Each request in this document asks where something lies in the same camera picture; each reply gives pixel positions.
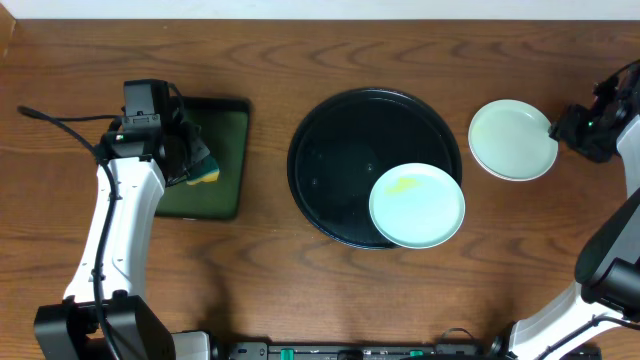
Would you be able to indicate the round black serving tray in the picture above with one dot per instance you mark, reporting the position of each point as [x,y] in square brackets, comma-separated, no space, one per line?
[346,143]

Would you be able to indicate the green and yellow sponge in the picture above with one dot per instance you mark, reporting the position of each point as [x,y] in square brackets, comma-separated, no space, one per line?
[205,171]

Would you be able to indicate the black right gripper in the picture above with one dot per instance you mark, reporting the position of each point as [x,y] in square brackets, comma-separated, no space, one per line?
[567,130]

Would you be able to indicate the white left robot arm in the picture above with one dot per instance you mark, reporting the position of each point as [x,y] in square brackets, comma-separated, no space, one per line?
[103,314]

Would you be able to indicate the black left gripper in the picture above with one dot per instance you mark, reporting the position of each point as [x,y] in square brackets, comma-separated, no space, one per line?
[192,148]

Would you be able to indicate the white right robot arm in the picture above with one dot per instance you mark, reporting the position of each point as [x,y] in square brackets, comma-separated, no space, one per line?
[605,294]

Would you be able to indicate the black rectangular tray with water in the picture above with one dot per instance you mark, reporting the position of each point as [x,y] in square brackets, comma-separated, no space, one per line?
[224,126]

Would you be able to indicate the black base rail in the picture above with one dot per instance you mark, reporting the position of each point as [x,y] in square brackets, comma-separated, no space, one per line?
[456,349]

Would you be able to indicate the mint green plate with stain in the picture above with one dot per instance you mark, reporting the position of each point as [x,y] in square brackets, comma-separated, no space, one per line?
[417,206]

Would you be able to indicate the pink round plate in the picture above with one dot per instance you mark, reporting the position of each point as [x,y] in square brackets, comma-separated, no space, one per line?
[493,173]

